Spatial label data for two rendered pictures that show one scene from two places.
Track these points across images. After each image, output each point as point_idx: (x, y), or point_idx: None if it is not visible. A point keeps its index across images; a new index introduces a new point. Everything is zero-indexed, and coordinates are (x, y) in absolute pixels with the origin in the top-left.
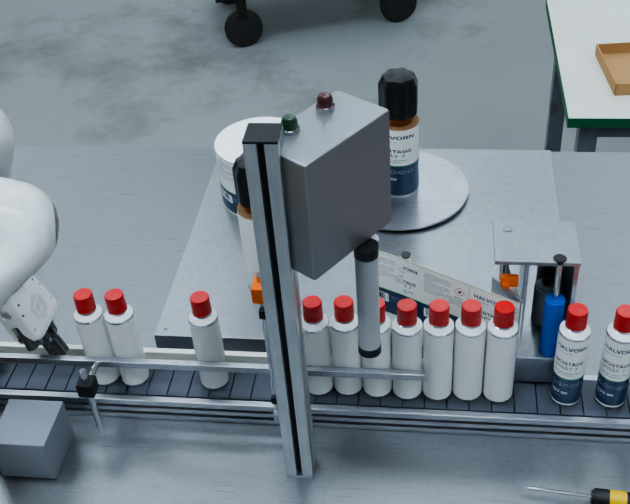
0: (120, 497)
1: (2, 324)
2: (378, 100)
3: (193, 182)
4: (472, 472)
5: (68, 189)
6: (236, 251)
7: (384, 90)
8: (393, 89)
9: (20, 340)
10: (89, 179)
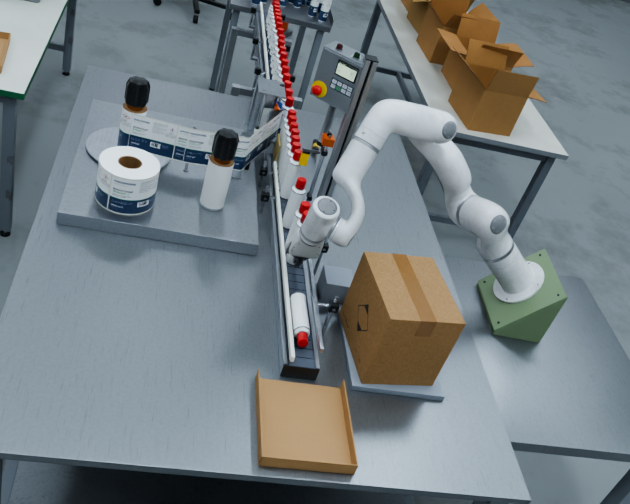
0: (347, 267)
1: (321, 250)
2: (136, 100)
3: (80, 239)
4: (308, 175)
5: (78, 305)
6: (185, 213)
7: (146, 90)
8: (148, 87)
9: (313, 258)
10: (64, 294)
